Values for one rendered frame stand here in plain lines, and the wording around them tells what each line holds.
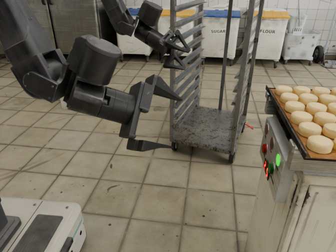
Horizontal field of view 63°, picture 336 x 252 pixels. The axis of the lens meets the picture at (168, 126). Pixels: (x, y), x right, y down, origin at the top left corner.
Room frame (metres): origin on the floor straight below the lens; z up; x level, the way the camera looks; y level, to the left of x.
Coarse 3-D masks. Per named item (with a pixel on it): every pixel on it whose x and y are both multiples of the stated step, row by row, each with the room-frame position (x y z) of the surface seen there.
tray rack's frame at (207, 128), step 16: (256, 32) 2.15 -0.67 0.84; (224, 48) 2.25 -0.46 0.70; (256, 48) 2.14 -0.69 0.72; (224, 64) 2.25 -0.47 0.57; (192, 112) 2.18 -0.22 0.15; (208, 112) 2.18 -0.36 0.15; (224, 112) 2.18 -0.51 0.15; (192, 128) 1.90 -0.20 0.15; (208, 128) 1.90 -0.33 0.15; (224, 128) 1.90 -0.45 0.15; (240, 128) 1.90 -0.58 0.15; (176, 144) 1.80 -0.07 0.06; (192, 144) 1.69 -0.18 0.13; (208, 144) 1.66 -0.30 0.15; (224, 144) 1.66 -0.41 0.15
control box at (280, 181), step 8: (272, 120) 0.75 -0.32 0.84; (264, 128) 0.77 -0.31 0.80; (272, 128) 0.70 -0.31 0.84; (280, 128) 0.70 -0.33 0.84; (264, 136) 0.75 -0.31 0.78; (272, 136) 0.67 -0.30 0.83; (280, 136) 0.65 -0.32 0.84; (280, 144) 0.61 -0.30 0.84; (272, 152) 0.64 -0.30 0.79; (280, 152) 0.58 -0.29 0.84; (288, 152) 0.58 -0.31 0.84; (264, 160) 0.69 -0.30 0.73; (272, 160) 0.63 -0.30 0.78; (280, 160) 0.56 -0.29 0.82; (280, 168) 0.55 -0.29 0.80; (272, 176) 0.60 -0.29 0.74; (280, 176) 0.54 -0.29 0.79; (288, 176) 0.54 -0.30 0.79; (272, 184) 0.58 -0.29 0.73; (280, 184) 0.54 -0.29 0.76; (288, 184) 0.54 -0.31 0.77; (272, 192) 0.57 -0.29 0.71; (280, 192) 0.54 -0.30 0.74; (280, 200) 0.54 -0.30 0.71
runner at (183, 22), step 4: (200, 12) 2.26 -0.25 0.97; (188, 16) 1.99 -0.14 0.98; (192, 16) 2.07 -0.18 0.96; (196, 16) 2.16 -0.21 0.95; (200, 16) 2.19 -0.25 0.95; (180, 20) 1.84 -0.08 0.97; (184, 20) 1.91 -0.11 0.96; (188, 20) 1.99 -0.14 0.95; (192, 20) 1.99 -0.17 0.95; (176, 24) 1.77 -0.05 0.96; (180, 24) 1.83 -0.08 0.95; (184, 24) 1.83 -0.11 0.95
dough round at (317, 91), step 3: (315, 87) 0.81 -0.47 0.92; (318, 87) 0.81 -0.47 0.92; (321, 87) 0.81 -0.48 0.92; (324, 87) 0.81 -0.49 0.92; (312, 90) 0.80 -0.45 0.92; (315, 90) 0.79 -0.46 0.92; (318, 90) 0.79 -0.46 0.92; (321, 90) 0.79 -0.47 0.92; (324, 90) 0.79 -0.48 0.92; (327, 90) 0.79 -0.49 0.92; (312, 93) 0.80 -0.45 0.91; (315, 93) 0.79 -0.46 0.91; (318, 93) 0.78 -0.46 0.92; (321, 93) 0.77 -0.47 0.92; (324, 93) 0.77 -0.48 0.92; (327, 93) 0.77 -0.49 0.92; (318, 96) 0.78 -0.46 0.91
